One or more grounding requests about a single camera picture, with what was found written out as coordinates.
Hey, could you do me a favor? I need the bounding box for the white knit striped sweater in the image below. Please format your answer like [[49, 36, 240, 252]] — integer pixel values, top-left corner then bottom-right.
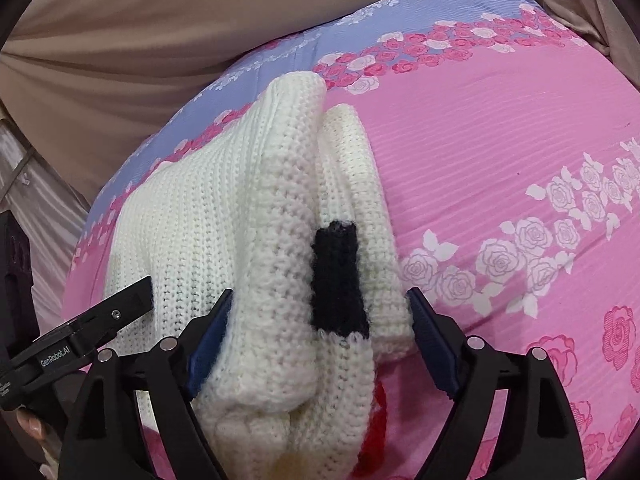
[[102, 72, 416, 480]]

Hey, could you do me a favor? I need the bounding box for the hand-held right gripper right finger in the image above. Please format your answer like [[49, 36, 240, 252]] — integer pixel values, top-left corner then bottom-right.
[[405, 287, 586, 480]]

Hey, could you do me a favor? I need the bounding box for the white satin curtain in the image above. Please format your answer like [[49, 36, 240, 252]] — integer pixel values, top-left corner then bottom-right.
[[0, 115, 93, 321]]

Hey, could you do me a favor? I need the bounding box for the beige cloth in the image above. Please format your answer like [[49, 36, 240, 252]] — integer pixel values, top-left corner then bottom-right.
[[0, 0, 640, 206]]

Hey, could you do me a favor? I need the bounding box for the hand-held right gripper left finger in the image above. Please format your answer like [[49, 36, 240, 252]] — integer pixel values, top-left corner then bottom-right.
[[60, 287, 236, 480]]

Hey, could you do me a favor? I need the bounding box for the pink blue rose bedsheet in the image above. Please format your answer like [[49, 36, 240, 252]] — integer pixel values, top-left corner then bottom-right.
[[65, 0, 640, 480]]

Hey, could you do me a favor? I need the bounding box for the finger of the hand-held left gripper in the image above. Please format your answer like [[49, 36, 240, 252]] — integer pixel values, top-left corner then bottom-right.
[[65, 275, 154, 340]]

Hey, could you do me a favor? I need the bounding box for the person's left hand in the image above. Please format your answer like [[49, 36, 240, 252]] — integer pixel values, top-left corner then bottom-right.
[[15, 405, 68, 478]]

